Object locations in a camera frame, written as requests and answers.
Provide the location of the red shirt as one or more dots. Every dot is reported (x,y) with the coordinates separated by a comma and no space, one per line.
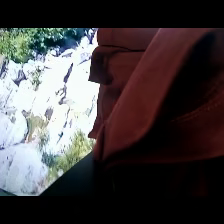
(160,100)

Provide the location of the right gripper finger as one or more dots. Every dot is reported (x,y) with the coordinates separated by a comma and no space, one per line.
(78,180)

